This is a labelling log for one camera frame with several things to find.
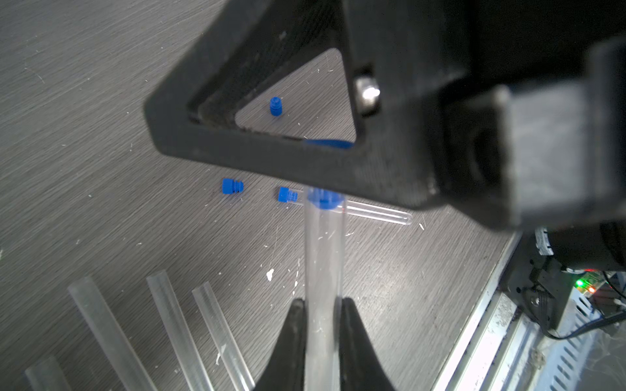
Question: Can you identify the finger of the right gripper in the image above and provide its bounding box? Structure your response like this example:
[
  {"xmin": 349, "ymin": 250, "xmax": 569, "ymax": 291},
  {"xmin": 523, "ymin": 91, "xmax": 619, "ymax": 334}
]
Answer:
[{"xmin": 144, "ymin": 1, "xmax": 440, "ymax": 208}]

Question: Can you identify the test tube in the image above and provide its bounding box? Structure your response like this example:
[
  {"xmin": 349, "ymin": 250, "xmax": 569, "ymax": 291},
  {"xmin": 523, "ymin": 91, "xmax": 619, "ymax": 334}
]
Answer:
[
  {"xmin": 192, "ymin": 282, "xmax": 255, "ymax": 390},
  {"xmin": 147, "ymin": 270, "xmax": 215, "ymax": 390},
  {"xmin": 68, "ymin": 277, "xmax": 157, "ymax": 390},
  {"xmin": 303, "ymin": 187, "xmax": 347, "ymax": 390},
  {"xmin": 277, "ymin": 187, "xmax": 412, "ymax": 226},
  {"xmin": 24, "ymin": 356, "xmax": 72, "ymax": 391}
]

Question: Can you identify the blue stopper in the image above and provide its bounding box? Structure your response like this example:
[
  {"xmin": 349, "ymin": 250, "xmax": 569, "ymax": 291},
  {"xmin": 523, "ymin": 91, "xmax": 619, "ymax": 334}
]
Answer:
[
  {"xmin": 269, "ymin": 96, "xmax": 283, "ymax": 117},
  {"xmin": 222, "ymin": 179, "xmax": 245, "ymax": 195}
]

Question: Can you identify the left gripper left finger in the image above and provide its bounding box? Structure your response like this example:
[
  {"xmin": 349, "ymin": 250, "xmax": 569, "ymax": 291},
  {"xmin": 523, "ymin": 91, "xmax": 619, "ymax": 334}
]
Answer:
[{"xmin": 254, "ymin": 299, "xmax": 306, "ymax": 391}]

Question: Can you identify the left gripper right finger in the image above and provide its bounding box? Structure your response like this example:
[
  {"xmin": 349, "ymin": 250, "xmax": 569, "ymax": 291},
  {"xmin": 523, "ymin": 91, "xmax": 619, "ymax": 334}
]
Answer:
[{"xmin": 339, "ymin": 297, "xmax": 395, "ymax": 391}]

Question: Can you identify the right electronics board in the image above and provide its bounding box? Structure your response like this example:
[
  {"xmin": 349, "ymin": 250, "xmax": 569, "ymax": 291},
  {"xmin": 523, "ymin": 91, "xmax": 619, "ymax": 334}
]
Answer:
[{"xmin": 575, "ymin": 275, "xmax": 625, "ymax": 317}]

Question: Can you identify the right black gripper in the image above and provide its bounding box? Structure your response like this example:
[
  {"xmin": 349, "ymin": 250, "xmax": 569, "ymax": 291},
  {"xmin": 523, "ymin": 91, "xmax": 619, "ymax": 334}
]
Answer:
[{"xmin": 342, "ymin": 1, "xmax": 625, "ymax": 229}]

